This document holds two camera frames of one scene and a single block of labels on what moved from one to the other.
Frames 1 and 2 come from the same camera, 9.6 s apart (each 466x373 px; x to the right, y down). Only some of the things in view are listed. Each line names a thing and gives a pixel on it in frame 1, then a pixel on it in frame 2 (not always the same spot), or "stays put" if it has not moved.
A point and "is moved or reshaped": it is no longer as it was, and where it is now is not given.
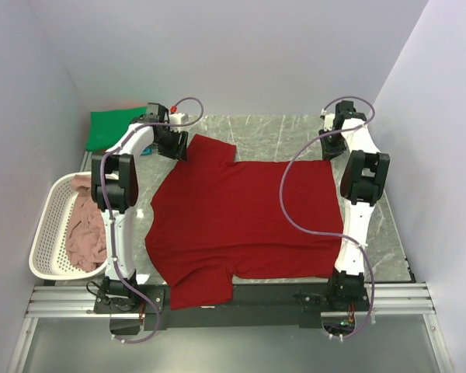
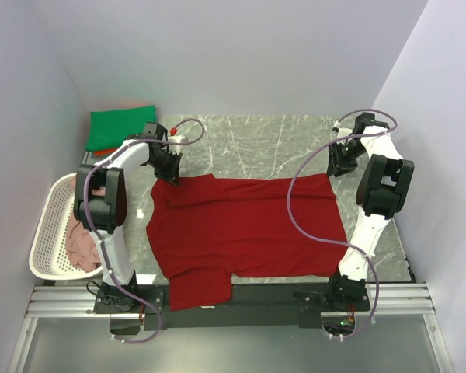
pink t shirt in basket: [85, 245] stays put
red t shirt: [216, 218] is moved or reshaped
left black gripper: [178, 150] → [172, 174]
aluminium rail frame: [403, 299] stays put
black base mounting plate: [248, 305] stays put
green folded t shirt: [106, 126] stays put
